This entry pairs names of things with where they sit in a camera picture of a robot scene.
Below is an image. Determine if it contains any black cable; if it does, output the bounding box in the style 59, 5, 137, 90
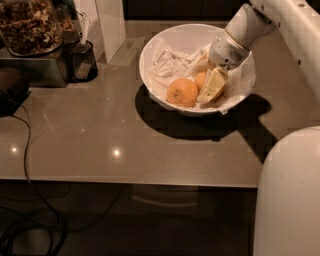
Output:
0, 99, 125, 256

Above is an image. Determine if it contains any metal box stand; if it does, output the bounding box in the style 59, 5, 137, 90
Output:
0, 30, 77, 88

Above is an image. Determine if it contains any white stick in cup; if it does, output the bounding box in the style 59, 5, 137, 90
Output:
80, 13, 90, 45

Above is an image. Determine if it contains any white bowl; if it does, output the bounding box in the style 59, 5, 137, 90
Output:
138, 23, 258, 117

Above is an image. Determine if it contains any white upright panel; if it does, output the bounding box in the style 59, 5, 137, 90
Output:
73, 0, 126, 63

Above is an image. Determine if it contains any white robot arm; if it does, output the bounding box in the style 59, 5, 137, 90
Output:
192, 0, 320, 256

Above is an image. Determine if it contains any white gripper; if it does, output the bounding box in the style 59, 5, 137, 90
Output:
190, 30, 250, 104

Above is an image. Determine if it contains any orange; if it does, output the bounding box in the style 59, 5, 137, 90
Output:
194, 72, 206, 90
166, 78, 198, 107

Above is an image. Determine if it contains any white crumpled cloth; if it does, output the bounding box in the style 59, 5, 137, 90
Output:
140, 37, 256, 116

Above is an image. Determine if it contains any glass jar of nuts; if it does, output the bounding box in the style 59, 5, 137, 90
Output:
0, 0, 63, 57

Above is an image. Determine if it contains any black mesh cup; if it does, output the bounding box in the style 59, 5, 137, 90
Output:
63, 40, 98, 82

